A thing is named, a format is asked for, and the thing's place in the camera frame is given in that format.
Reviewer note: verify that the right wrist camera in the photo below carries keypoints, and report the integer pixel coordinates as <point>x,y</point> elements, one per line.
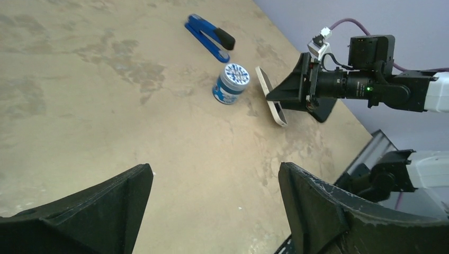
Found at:
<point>319,46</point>

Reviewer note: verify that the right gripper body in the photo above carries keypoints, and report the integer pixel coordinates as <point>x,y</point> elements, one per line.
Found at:
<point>325,83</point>

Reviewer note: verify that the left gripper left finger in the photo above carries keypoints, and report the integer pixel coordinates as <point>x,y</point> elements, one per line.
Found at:
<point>104,218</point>

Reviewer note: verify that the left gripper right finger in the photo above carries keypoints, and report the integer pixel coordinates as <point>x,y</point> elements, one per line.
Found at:
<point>324,218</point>

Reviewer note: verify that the blue white jar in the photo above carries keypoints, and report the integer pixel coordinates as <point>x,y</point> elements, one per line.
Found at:
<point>231,83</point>

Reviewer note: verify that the blue stapler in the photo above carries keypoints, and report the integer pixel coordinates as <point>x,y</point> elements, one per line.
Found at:
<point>216,40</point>

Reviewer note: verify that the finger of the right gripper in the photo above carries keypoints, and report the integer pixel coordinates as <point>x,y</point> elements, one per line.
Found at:
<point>294,85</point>
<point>320,110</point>

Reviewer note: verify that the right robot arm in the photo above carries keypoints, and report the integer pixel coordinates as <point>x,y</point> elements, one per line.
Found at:
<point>368,76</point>

